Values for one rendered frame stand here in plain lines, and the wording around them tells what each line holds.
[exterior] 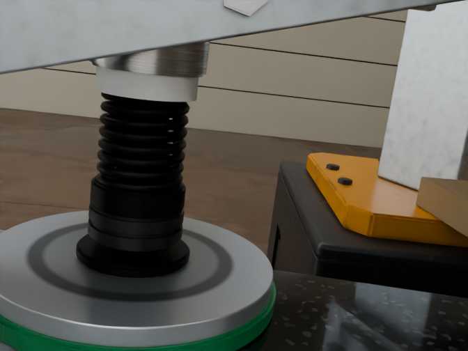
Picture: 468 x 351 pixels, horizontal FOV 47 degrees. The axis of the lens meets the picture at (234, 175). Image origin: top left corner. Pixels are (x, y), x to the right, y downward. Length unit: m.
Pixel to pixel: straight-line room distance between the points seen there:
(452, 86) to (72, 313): 0.84
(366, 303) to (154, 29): 0.27
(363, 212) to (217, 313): 0.56
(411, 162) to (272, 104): 5.36
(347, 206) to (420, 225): 0.12
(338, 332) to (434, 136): 0.70
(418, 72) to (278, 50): 5.32
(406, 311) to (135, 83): 0.27
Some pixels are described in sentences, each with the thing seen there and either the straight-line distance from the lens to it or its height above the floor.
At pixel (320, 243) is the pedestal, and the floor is 0.74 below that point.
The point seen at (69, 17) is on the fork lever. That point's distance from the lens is 0.33.
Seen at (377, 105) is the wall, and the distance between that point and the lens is 6.71.
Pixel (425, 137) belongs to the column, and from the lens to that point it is 1.07.
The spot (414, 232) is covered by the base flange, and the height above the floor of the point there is 0.76.
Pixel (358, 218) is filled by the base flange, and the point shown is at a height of 0.76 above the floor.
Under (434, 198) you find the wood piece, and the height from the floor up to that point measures 0.81.
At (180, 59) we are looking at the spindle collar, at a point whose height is 1.00.
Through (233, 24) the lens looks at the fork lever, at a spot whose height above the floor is 1.02.
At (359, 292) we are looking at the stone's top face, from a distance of 0.48.
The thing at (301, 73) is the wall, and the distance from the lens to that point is 6.43.
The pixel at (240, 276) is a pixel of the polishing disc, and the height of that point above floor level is 0.85.
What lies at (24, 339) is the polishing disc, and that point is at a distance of 0.35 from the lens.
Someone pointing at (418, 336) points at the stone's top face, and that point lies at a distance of 0.43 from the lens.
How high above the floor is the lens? 1.01
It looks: 14 degrees down
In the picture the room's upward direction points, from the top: 7 degrees clockwise
